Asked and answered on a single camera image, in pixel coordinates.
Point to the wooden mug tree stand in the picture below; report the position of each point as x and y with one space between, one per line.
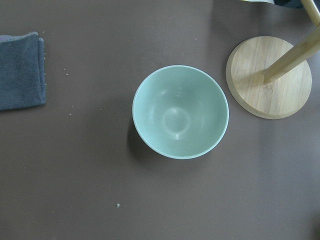
269 77

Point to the green ceramic bowl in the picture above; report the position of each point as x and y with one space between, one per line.
180 112

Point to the brown table mat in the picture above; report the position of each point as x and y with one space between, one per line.
76 169

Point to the grey folded cloth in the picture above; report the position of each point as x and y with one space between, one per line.
22 71

